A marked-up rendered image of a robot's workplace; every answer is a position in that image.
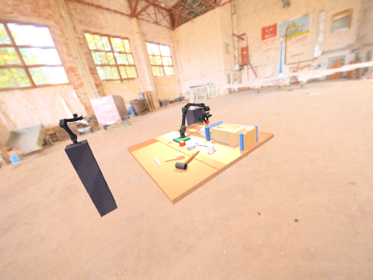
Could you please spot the mallet with grey head and wooden handle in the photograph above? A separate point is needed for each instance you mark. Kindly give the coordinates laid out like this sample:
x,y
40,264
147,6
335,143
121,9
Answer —
x,y
183,165

